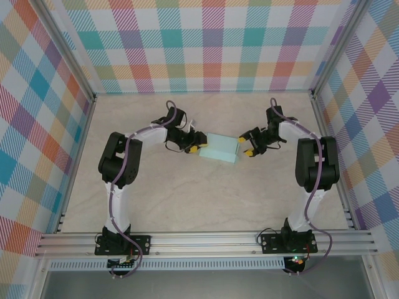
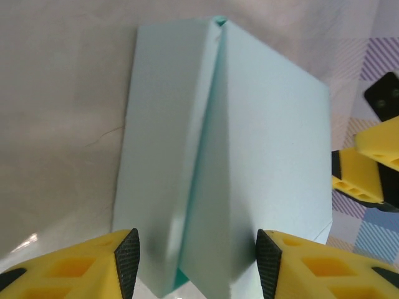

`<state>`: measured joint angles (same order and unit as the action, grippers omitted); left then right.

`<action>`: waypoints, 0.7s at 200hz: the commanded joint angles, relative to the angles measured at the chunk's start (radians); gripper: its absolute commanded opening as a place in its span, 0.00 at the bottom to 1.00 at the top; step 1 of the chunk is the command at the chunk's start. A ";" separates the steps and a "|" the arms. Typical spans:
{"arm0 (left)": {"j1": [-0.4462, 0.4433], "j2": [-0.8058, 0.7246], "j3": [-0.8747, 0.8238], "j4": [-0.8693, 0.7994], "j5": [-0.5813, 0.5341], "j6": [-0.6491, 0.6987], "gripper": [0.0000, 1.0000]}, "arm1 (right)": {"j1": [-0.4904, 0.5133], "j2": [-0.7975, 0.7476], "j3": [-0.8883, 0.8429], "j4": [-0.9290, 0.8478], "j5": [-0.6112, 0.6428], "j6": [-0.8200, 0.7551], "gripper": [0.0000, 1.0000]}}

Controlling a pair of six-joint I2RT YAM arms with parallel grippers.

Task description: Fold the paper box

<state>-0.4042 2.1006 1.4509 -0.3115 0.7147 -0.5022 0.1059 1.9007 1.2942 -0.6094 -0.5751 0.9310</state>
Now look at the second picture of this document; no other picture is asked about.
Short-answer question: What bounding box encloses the light blue paper box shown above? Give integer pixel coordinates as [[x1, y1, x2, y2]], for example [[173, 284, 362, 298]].
[[112, 15, 334, 297]]

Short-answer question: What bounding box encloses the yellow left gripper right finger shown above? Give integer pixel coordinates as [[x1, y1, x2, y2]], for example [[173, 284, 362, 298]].
[[255, 229, 399, 299]]

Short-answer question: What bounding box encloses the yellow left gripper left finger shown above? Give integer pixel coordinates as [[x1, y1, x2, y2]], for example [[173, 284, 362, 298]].
[[0, 228, 141, 299]]

